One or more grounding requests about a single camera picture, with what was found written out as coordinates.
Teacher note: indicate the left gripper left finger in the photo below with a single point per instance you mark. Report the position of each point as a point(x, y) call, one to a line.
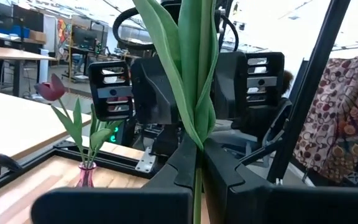
point(110, 205)

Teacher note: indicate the black aluminium frame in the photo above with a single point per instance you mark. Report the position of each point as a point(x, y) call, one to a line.
point(312, 77)

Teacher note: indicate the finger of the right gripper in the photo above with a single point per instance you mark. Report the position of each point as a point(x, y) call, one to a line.
point(151, 93)
point(232, 87)

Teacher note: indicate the black office chair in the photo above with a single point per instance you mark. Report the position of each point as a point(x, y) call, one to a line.
point(275, 124)

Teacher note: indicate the patterned brown cloth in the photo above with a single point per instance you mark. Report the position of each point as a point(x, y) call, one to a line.
point(337, 118)

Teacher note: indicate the wooden background table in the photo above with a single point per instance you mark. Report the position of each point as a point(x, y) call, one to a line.
point(8, 53)

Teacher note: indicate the silver corner plate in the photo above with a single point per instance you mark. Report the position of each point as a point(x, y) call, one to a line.
point(146, 161)

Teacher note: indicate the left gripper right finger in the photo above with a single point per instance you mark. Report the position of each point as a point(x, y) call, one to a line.
point(291, 205)

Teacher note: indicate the pink glass vase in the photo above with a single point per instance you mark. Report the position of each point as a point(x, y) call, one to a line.
point(85, 177)

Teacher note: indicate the colourful poster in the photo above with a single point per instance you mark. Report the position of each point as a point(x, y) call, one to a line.
point(63, 34)

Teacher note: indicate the white cylinder bin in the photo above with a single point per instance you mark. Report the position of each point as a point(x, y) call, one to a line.
point(43, 65)

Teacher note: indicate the cardboard box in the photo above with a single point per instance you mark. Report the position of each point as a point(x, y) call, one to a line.
point(37, 36)

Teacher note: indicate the light wooden desk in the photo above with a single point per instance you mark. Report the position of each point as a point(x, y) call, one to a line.
point(11, 124)

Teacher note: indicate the person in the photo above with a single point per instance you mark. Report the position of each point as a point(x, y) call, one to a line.
point(287, 81)

